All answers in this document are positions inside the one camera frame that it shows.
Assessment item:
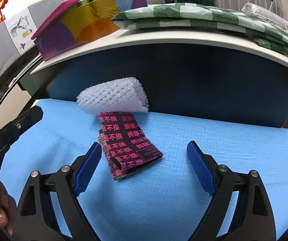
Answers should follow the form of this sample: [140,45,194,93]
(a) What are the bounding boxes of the white foam net roll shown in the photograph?
[77,77,149,114]

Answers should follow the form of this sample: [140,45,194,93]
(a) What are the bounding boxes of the left hand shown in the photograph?
[0,181,17,235]

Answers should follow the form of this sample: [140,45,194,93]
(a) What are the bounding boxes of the dark tv cabinet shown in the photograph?
[0,54,43,128]

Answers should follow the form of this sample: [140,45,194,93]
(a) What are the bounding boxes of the blue table mat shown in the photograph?
[0,99,288,240]

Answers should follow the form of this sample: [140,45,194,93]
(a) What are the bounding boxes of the grey covered television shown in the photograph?
[0,0,65,76]

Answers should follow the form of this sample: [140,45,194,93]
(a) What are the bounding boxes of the white dark coffee table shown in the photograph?
[32,28,288,127]

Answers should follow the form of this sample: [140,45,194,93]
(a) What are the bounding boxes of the colourful storage box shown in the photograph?
[31,0,147,61]

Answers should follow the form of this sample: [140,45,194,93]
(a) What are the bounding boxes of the green checkered cloth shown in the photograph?
[111,3,288,56]

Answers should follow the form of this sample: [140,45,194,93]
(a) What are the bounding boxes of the dark green tray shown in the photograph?
[174,0,217,7]

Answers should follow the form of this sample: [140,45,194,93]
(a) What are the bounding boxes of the grey quilted sofa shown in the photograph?
[241,3,288,32]

